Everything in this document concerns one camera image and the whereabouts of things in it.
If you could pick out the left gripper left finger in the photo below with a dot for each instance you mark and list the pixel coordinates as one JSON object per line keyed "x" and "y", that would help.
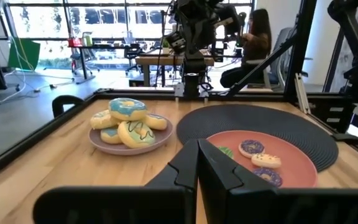
{"x": 120, "y": 205}

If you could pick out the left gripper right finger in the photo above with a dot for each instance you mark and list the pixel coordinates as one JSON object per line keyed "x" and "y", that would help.
{"x": 291, "y": 208}

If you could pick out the small purple iced donut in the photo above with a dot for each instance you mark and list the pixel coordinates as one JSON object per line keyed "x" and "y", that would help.
{"x": 244, "y": 151}
{"x": 275, "y": 180}

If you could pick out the small cream sprinkled donut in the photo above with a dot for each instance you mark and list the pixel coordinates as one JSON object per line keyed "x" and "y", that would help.
{"x": 266, "y": 161}

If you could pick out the large green donut chocolate drizzle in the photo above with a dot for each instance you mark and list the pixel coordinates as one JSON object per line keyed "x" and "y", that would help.
{"x": 129, "y": 140}

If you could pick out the large blue iced donut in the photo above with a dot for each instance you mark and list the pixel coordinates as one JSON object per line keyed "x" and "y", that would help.
{"x": 110, "y": 137}
{"x": 157, "y": 123}

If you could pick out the small green iced donut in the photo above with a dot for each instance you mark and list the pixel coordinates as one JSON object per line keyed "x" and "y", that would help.
{"x": 227, "y": 152}

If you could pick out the large white iced donut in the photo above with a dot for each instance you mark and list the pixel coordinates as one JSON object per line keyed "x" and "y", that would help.
{"x": 99, "y": 121}

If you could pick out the large blue donut white drizzle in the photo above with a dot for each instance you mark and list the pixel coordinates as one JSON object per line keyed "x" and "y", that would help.
{"x": 135, "y": 112}

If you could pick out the black neighbouring robot arm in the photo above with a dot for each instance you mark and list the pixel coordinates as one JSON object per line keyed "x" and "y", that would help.
{"x": 357, "y": 56}

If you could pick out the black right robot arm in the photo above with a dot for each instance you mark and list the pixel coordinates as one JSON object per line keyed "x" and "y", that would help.
{"x": 194, "y": 62}

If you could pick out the pink plate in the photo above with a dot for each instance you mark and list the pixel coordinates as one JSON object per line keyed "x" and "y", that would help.
{"x": 291, "y": 155}

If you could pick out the purple plate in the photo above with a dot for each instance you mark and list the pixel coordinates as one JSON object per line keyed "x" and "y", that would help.
{"x": 126, "y": 151}

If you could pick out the wooden desk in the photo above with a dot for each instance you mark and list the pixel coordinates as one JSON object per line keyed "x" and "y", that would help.
{"x": 154, "y": 59}

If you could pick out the person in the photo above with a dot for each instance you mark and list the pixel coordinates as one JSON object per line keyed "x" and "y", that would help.
{"x": 256, "y": 46}

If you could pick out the black office chair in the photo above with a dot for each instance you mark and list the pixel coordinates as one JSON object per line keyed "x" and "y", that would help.
{"x": 132, "y": 51}

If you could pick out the grey office chair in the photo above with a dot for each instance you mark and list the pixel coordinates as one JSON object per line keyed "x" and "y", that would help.
{"x": 283, "y": 54}

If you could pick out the black box white labels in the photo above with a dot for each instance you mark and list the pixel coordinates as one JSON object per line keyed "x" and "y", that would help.
{"x": 322, "y": 115}

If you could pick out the black desk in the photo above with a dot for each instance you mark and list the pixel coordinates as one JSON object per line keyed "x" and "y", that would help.
{"x": 104, "y": 46}

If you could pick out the black round woven placemat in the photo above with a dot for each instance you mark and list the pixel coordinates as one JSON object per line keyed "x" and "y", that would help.
{"x": 244, "y": 118}

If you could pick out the green bottle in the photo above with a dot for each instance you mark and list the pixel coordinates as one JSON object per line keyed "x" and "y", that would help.
{"x": 88, "y": 40}

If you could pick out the silver aluminium bar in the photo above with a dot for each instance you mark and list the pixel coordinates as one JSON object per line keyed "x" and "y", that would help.
{"x": 301, "y": 93}

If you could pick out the red container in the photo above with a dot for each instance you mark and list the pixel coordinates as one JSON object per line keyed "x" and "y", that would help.
{"x": 75, "y": 42}

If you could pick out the green board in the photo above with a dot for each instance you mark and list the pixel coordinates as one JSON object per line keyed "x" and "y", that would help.
{"x": 23, "y": 53}

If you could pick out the black aluminium table frame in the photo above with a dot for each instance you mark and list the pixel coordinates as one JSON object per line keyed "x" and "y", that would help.
{"x": 300, "y": 46}

